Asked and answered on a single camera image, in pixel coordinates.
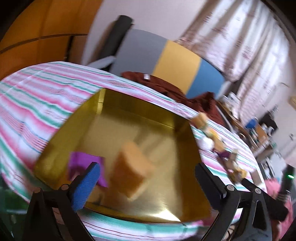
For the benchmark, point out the orange sponge block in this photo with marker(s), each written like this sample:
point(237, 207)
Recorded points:
point(200, 121)
point(131, 171)

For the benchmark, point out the black rolled mat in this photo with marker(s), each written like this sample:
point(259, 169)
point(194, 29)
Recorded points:
point(115, 36)

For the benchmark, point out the pink fluffy cloth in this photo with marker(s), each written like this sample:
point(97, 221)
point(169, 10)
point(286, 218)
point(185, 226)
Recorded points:
point(279, 227)

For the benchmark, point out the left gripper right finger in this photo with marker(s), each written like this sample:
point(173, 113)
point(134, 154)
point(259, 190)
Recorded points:
point(220, 196)

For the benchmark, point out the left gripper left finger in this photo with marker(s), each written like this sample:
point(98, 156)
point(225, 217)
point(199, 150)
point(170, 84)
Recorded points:
point(81, 187)

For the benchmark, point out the wooden wardrobe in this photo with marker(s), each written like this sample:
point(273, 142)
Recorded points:
point(37, 32)

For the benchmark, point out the blue round container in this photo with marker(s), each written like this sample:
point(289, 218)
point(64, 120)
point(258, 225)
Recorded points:
point(251, 124)

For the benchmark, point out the grey yellow blue headboard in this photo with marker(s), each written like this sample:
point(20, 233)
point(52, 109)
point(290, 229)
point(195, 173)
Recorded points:
point(148, 53)

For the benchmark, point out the beige floral curtain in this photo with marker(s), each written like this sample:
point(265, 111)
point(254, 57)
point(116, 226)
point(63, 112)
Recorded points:
point(244, 41)

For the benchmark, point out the cluttered wooden side table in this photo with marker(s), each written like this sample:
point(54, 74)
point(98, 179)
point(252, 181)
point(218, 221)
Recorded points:
point(258, 139)

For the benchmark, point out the maroon cloth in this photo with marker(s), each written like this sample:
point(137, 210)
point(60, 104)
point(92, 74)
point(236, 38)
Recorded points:
point(204, 103)

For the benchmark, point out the gold metal tray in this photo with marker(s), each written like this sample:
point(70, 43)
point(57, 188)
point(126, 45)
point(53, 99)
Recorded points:
point(149, 158)

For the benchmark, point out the striped pink green bedsheet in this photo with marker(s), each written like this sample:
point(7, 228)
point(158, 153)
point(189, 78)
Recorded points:
point(37, 100)

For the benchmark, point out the purple packet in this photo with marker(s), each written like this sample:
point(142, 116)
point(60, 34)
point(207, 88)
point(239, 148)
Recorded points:
point(79, 162)

